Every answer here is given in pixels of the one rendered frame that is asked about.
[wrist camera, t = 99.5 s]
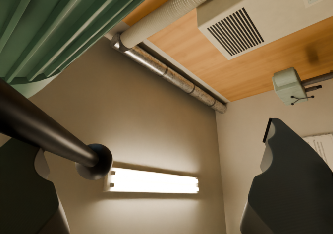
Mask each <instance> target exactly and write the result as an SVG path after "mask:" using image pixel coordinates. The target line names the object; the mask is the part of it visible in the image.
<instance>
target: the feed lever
mask: <svg viewBox="0 0 333 234"><path fill-rule="evenodd" d="M0 133H2V134H4V135H7V136H9V137H12V138H15V139H17V140H20V141H22V142H25V143H27V144H30V145H33V146H35V147H41V148H42V149H43V150H45V151H48V152H51V153H53V154H56V155H58V156H61V157H63V158H66V159H69V160H71V161H74V162H75V167H76V170H77V172H78V173H79V174H80V176H82V177H83V178H85V179H88V180H98V179H100V178H103V177H104V176H105V175H106V174H107V173H108V172H109V171H110V170H111V168H112V164H113V157H112V153H111V151H110V150H109V148H107V147H106V146H104V145H102V144H99V143H94V144H89V145H86V144H84V143H83V142H82V141H81V140H79V139H78V138H77V137H75V136H74V135H73V134H72V133H70V132H69V131H68V130H67V129H65V128H64V127H63V126H61V125H60V124H59V123H58V122H56V121H55V120H54V119H53V118H51V117H50V116H49V115H47V114H46V113H45V112H44V111H42V110H41V109H40V108H38V107H37V106H36V105H35V104H33V103H32V102H31V101H30V100H28V99H27V98H26V97H24V96H23V95H22V94H21V93H19V92H18V91H17V90H16V89H14V88H13V87H12V86H10V85H9V84H8V83H7V82H5V81H4V80H3V79H2V78H0Z"/></svg>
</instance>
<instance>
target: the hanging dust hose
mask: <svg viewBox="0 0 333 234"><path fill-rule="evenodd" d="M205 1H206V0H168V1H167V2H165V3H164V4H163V5H161V6H160V7H159V8H157V9H156V10H154V11H153V12H151V13H150V14H148V15H146V16H145V17H143V18H142V19H141V20H139V21H138V22H136V23H135V24H134V25H132V26H131V27H130V28H128V29H127V30H126V31H124V32H123V33H122V34H121V35H120V39H121V42H122V43H123V44H124V45H125V46H126V47H127V48H132V47H134V46H135V45H137V44H139V43H140V42H142V41H143V40H145V39H147V38H148V37H150V36H152V35H153V34H155V33H157V32H158V31H160V30H162V29H163V28H165V27H167V26H169V25H170V24H172V23H173V22H175V21H177V20H178V19H179V18H181V17H183V16H184V15H186V14H187V13H189V12H190V11H192V10H194V9H195V8H196V7H198V6H200V5H201V4H202V3H204V2H205Z"/></svg>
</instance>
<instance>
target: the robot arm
mask: <svg viewBox="0 0 333 234"><path fill-rule="evenodd" d="M263 143H265V146H266V147H265V151H264V154H263V157H262V161H261V164H260V169H261V171H262V173H261V174H259V175H257V176H255V177H254V178H253V181H252V184H251V187H250V190H249V193H248V197H247V200H246V204H245V207H244V210H243V214H242V217H241V221H240V224H239V228H240V231H241V233H242V234H333V172H332V171H331V169H330V168H329V166H328V165H327V164H326V162H325V161H324V160H323V159H322V158H321V156H320V155H319V154H318V153H317V152H316V151H315V150H314V149H313V148H312V147H311V146H310V145H309V144H308V143H307V142H306V141H304V140H303V139H302V138H301V137H300V136H299V135H298V134H297V133H295V132H294V131H293V130H292V129H291V128H290V127H289V126H287V125H286V124H285V123H284V122H283V121H282V120H281V119H279V118H269V121H268V124H267V128H266V131H265V135H264V138H263ZM44 152H45V150H43V149H42V148H41V147H35V146H33V145H30V144H27V143H25V142H22V141H20V140H17V139H15V138H11V139H9V140H8V141H7V142H6V143H5V144H4V145H2V146H1V147H0V234H70V228H69V225H68V222H67V218H66V215H65V212H64V209H63V207H62V204H61V201H60V199H59V196H58V194H57V191H56V188H55V186H54V184H53V182H51V181H49V180H47V178H48V176H49V174H50V169H49V166H48V164H47V161H46V159H45V156H44Z"/></svg>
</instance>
